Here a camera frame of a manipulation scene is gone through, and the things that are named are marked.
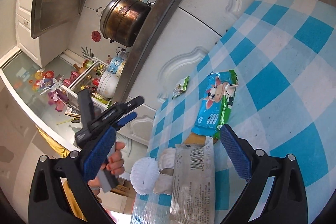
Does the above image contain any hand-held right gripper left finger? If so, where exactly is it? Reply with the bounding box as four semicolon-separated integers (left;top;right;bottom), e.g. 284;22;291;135
28;128;117;224

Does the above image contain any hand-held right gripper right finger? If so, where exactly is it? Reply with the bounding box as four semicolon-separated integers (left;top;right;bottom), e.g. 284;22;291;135
220;124;308;224

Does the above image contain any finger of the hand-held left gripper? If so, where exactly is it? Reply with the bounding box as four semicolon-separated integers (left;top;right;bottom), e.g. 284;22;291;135
117;96;145;113
114;112;138;131

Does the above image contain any white printed plastic packet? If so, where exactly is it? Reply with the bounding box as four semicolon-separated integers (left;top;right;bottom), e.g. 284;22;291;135
168;138;216;224

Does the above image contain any blue cow print wrapper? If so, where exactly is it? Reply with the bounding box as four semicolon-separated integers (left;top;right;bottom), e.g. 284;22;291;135
191;70;239;140

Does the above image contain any person's left hand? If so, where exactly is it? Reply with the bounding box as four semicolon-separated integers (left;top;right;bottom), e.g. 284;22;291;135
88;141;126;203

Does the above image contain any white bowl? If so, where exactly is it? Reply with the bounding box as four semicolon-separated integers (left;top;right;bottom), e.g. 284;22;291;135
97;70;122;98

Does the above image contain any white seasoning rack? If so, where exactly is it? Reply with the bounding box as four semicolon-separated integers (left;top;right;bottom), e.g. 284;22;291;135
61;57;112;109

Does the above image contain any blue cartoon bowl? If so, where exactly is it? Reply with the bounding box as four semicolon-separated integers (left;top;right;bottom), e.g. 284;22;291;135
108;56;127;75

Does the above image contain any brown flat packet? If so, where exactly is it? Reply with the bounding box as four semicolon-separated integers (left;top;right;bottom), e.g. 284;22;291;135
184;132;218;147

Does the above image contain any yellow hanging cloth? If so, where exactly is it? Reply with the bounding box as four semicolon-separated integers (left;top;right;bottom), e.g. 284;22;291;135
37;127;69;157

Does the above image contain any white foam fruit net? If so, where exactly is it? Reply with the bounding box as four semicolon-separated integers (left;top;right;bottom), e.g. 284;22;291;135
130;156;160;195

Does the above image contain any small green white wrapper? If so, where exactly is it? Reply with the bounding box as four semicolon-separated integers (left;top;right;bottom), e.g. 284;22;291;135
172;76;190;98

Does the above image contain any window with flower stickers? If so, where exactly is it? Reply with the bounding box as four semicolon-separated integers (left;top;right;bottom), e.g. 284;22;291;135
0;52;84;151

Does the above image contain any tarnished steel stockpot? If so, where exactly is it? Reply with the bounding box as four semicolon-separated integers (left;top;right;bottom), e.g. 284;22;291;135
99;0;152;48

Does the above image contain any steel-edged kitchen counter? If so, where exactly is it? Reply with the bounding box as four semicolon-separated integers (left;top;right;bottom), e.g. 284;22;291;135
113;0;221;106

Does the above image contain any white wall cabinet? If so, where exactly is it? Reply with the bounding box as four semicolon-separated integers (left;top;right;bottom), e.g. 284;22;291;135
14;0;44;67

